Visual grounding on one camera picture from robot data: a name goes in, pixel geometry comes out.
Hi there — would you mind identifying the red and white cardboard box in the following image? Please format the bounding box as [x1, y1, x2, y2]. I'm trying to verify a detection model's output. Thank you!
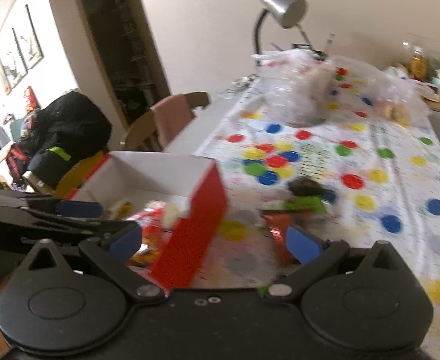
[68, 151, 227, 289]

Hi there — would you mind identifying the clear bag with biscuits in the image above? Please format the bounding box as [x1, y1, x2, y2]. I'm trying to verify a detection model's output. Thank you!
[329, 55, 430, 127]

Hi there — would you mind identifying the dark wooden bookshelf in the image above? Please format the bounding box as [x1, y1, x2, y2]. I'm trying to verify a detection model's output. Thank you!
[80, 0, 170, 125]

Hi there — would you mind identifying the cream snack bag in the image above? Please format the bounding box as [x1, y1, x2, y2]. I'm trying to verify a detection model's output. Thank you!
[161, 202, 189, 230]

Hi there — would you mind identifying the framed wall picture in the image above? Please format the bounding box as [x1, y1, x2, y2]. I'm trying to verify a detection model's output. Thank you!
[13, 4, 44, 71]
[0, 28, 27, 89]

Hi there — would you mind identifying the yellow snack packet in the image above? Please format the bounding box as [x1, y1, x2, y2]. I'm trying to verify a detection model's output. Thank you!
[104, 199, 132, 220]

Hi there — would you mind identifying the polka dot tablecloth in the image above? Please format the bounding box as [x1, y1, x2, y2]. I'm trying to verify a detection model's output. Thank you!
[192, 57, 440, 359]

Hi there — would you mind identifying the silver desk lamp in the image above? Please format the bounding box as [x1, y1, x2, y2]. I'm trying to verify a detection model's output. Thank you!
[252, 0, 314, 55]

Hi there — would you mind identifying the wooden chair with pink cloth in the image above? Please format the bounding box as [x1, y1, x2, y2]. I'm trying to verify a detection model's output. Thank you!
[120, 92, 210, 152]

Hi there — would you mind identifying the black backpack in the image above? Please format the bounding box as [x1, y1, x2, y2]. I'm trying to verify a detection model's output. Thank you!
[6, 91, 112, 189]

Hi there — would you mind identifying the large clear plastic bag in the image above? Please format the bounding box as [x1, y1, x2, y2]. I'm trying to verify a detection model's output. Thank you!
[252, 49, 336, 127]

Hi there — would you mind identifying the red snack bag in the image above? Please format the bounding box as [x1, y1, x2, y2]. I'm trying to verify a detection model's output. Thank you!
[128, 201, 172, 267]

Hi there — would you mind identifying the black snack packet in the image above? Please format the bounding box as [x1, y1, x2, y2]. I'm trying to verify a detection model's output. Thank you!
[288, 176, 336, 201]

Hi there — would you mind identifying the green snack packet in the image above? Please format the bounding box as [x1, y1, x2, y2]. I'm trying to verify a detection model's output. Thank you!
[261, 196, 327, 215]

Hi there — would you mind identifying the orange brown snack packet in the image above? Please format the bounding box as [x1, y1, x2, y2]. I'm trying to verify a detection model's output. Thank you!
[261, 210, 315, 266]

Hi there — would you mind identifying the pink cloth on chair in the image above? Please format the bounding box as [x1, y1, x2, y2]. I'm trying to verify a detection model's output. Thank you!
[151, 94, 194, 148]

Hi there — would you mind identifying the amber glass jar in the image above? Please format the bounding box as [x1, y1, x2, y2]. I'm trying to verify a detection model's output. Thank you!
[410, 46, 428, 81]

